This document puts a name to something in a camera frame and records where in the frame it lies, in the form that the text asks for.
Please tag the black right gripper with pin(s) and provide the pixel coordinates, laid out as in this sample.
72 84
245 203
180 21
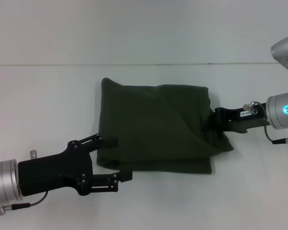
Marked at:
242 121

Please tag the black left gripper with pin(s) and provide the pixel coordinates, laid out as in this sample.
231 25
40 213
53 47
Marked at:
55 172

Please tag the dark green t-shirt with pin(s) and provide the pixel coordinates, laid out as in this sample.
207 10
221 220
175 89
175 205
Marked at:
158 124

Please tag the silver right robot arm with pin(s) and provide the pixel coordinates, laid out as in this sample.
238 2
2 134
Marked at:
280 112

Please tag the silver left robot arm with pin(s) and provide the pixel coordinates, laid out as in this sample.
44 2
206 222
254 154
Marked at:
2 184

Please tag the silver right connector plug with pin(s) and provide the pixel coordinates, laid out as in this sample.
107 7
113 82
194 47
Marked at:
250 106

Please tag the silver connector plug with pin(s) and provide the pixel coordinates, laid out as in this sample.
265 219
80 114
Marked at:
250 106
33 154

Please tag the silver left connector plug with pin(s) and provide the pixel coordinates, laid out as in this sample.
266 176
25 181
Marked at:
33 154

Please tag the silver angled left plug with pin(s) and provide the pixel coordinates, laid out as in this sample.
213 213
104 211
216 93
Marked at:
0 209

